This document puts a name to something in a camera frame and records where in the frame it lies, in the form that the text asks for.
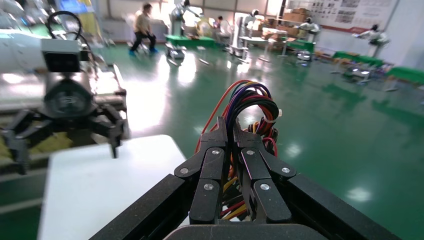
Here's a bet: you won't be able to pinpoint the seated person in white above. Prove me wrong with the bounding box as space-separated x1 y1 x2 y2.
215 14 233 46

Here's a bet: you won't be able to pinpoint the white metal leg table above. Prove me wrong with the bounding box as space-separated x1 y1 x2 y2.
238 35 290 63

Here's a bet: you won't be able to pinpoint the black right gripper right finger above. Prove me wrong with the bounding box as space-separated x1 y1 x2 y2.
233 117 297 224

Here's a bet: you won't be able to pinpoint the green work table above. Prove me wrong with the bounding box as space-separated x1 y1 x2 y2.
164 34 217 49
385 66 424 86
284 38 316 53
332 50 386 68

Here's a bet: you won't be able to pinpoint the wall poster board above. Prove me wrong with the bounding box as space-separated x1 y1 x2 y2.
287 0 400 33

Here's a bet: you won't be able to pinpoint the stacked cardboard boxes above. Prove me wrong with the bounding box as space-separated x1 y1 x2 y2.
261 8 312 37

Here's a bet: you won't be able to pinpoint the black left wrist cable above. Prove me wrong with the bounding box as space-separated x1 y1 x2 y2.
45 10 94 54

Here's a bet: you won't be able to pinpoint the person in beige shirt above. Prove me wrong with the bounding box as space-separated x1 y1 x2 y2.
128 2 159 57

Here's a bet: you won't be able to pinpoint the grey mobile robot base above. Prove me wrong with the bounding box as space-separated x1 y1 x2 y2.
164 42 187 66

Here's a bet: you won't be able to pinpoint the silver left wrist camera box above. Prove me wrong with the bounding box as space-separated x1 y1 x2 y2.
40 39 91 74

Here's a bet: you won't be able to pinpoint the blue display screen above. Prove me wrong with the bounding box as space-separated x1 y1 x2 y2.
58 0 90 15

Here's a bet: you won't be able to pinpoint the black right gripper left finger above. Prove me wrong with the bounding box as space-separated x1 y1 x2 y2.
173 116 229 225

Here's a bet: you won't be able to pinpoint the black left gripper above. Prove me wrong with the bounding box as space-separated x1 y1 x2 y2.
0 72 129 176

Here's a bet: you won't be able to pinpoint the white humanoid robot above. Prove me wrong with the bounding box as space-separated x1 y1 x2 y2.
230 9 263 57
170 0 201 37
298 17 322 42
351 23 391 58

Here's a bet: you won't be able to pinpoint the power supply with coloured wires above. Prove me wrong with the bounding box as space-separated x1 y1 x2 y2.
194 79 283 222

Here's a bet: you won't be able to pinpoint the white work table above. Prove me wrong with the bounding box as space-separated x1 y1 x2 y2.
36 134 190 240

